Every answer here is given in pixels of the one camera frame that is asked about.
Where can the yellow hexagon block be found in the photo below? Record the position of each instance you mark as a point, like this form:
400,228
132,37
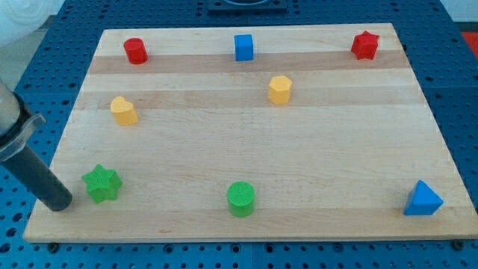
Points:
279,90

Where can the yellow heart block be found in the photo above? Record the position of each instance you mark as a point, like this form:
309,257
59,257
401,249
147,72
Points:
123,111

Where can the blue cube block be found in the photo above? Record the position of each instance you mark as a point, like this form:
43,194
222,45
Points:
244,47

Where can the green cylinder block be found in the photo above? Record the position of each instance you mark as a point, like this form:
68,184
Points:
241,199

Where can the blue triangle block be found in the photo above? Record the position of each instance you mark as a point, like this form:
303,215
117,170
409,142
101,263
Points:
422,201

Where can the red cylinder block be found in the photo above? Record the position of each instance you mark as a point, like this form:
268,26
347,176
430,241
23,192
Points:
135,51

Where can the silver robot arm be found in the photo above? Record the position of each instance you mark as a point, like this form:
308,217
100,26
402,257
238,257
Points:
18,124

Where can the wooden board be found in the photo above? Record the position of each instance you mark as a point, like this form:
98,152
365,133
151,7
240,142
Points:
336,163

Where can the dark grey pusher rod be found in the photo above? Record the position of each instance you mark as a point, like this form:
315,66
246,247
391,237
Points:
36,176

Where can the green star block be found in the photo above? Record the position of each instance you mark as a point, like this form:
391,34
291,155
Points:
102,184

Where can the red star block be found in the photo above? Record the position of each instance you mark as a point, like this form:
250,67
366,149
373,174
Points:
365,45

